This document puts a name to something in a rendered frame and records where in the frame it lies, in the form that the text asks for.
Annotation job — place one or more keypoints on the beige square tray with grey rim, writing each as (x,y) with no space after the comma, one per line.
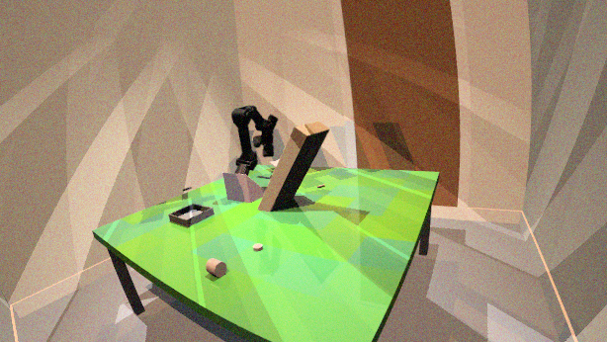
(191,214)

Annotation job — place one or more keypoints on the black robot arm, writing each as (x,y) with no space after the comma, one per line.
(241,118)

